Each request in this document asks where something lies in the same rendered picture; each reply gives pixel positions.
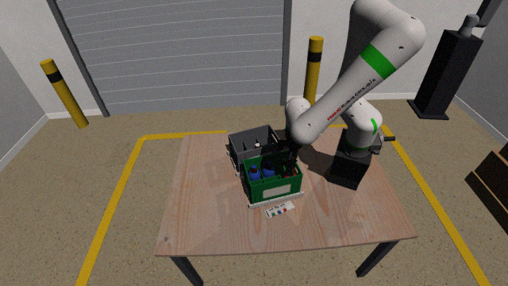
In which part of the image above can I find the green crate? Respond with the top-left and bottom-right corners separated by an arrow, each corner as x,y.
242,152 -> 301,204

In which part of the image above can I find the white paper pick list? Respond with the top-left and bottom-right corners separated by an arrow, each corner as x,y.
264,200 -> 295,218

